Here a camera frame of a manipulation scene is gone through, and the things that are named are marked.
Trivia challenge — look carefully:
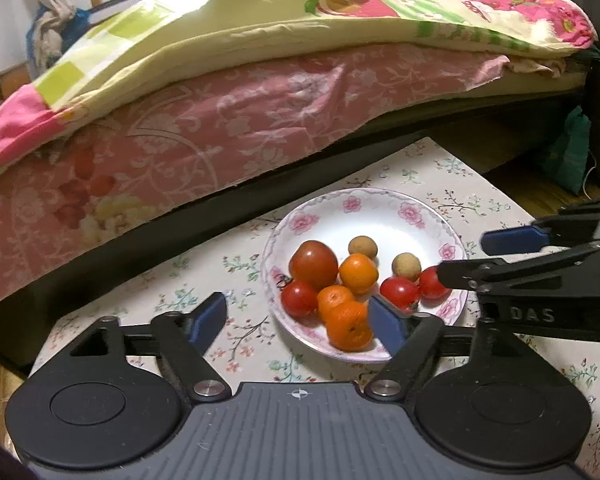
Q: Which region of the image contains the cherry tomato with dark stem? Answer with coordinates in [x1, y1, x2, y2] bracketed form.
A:
[272, 272, 319, 318]

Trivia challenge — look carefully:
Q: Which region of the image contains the smooth orange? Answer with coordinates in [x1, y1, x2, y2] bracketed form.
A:
[338, 253, 380, 295]

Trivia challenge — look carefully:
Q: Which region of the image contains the large textured orange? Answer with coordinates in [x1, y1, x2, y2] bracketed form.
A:
[326, 300, 376, 352]

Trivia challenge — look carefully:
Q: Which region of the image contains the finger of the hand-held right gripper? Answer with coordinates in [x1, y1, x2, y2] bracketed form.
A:
[437, 241, 600, 306]
[481, 199, 600, 256]

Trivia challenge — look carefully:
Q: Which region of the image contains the red cherry tomato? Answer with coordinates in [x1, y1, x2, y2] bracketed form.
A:
[379, 276, 421, 312]
[418, 266, 452, 302]

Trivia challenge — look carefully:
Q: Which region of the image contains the colourful patchwork quilt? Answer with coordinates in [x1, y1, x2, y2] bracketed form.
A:
[0, 0, 598, 196]

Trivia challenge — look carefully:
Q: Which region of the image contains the small orange with stem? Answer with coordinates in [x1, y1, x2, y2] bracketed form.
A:
[316, 285, 356, 321]

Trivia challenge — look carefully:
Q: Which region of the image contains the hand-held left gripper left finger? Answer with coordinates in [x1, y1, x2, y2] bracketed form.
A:
[70, 291, 232, 403]

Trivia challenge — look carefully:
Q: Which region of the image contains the white cable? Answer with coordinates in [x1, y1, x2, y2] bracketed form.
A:
[581, 150, 595, 202]

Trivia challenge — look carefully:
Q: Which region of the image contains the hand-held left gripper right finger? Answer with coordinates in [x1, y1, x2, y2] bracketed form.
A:
[364, 296, 526, 402]

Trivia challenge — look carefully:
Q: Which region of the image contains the white floral rimmed plate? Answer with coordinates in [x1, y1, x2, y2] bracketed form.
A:
[260, 187, 469, 363]

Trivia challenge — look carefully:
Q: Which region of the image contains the tan longan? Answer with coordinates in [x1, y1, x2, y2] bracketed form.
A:
[391, 252, 423, 282]
[348, 236, 379, 261]

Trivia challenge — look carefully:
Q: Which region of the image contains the green bag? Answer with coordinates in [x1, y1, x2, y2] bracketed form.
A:
[544, 105, 592, 196]

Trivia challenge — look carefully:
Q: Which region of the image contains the large red tomato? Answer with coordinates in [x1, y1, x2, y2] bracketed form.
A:
[288, 240, 340, 285]

